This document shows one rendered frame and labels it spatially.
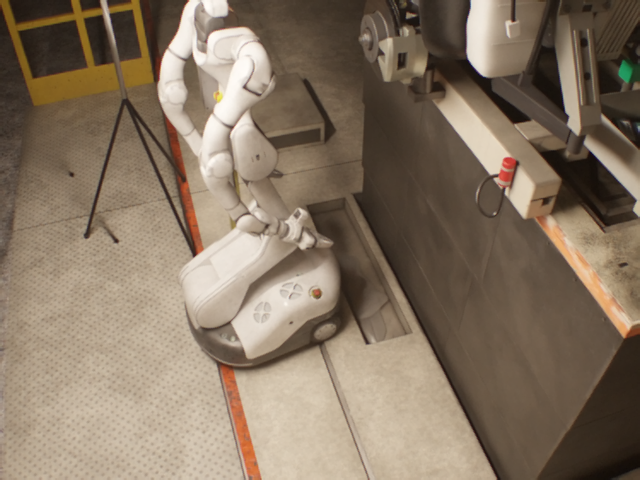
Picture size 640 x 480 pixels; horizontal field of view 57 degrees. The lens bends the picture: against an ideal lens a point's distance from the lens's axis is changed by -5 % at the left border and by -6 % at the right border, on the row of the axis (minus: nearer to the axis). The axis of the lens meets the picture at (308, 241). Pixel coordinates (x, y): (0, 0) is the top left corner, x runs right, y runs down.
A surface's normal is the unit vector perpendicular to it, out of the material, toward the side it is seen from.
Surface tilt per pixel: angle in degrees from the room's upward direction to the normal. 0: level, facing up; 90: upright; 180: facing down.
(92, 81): 90
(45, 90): 90
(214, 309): 90
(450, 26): 92
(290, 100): 0
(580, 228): 0
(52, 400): 0
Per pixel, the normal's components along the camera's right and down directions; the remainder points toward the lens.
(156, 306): -0.02, -0.70
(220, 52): 0.44, 0.63
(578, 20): 0.22, 0.19
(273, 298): -0.57, -0.35
